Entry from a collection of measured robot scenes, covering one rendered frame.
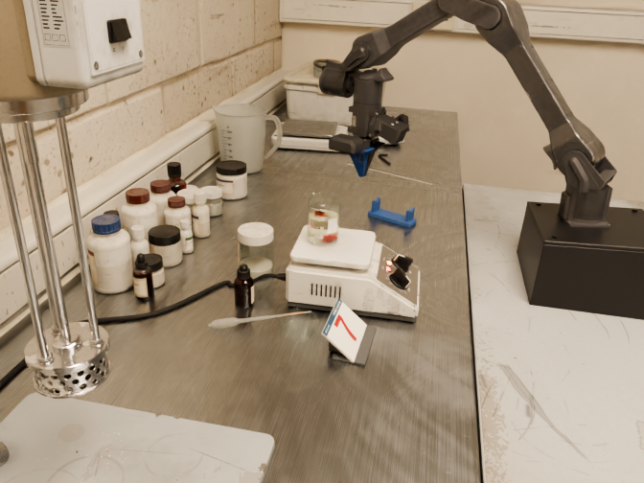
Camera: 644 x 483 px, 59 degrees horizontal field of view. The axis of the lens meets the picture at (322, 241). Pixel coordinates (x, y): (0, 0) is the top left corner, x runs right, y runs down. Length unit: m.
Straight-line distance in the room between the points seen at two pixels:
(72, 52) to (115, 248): 0.56
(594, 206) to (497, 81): 1.28
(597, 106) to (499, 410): 1.68
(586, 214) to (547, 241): 0.11
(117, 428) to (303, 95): 1.41
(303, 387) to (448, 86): 1.65
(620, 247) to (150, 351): 0.69
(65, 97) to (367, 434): 0.47
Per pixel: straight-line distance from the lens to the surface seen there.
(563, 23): 2.17
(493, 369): 0.81
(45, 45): 0.39
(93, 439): 0.69
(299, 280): 0.85
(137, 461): 0.65
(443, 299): 0.94
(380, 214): 1.20
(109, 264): 0.92
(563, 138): 0.98
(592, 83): 2.27
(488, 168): 2.30
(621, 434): 0.78
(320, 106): 1.90
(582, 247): 0.93
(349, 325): 0.81
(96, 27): 0.39
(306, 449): 0.66
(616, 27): 2.21
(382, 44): 1.11
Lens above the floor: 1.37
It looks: 26 degrees down
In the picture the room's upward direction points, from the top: 3 degrees clockwise
